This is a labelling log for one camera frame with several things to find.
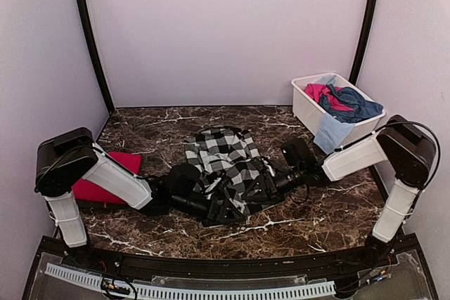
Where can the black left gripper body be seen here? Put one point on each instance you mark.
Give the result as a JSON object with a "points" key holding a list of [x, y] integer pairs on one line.
{"points": [[182, 202]]}

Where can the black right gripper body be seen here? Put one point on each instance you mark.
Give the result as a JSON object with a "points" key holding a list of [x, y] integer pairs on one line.
{"points": [[290, 182]]}

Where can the black white plaid shirt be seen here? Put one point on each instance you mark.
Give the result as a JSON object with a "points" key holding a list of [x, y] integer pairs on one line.
{"points": [[228, 161]]}

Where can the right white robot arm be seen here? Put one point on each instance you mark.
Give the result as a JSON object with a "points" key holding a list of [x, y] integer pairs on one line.
{"points": [[411, 148]]}

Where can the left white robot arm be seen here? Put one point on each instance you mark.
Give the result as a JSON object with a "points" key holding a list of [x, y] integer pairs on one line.
{"points": [[73, 156]]}

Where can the white plastic laundry bin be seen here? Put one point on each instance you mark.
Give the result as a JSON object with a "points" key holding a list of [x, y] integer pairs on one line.
{"points": [[310, 113]]}

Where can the light blue cloth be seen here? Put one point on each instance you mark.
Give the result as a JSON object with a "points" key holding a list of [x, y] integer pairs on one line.
{"points": [[331, 133]]}

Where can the pink garment in bin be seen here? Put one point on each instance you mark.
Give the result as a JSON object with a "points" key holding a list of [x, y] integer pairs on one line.
{"points": [[318, 91]]}

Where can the blue garment in bin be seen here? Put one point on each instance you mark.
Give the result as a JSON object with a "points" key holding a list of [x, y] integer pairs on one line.
{"points": [[348, 105]]}

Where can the folded black garment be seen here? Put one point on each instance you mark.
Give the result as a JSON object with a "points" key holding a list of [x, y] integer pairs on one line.
{"points": [[84, 204]]}

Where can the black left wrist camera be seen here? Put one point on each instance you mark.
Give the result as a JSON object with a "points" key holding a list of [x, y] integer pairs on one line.
{"points": [[182, 179]]}

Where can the white slotted cable duct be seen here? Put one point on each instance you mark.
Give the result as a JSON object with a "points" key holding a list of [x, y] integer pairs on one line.
{"points": [[140, 290]]}

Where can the black front rail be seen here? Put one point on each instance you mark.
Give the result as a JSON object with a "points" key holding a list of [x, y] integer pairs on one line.
{"points": [[341, 264]]}

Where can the right black frame post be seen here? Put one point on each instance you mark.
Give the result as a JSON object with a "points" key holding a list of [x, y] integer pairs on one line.
{"points": [[364, 35]]}

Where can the black frame post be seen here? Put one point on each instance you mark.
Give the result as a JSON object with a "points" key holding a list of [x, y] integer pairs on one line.
{"points": [[94, 55], [364, 35]]}

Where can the left black frame post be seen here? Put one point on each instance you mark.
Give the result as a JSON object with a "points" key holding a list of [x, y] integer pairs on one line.
{"points": [[94, 55]]}

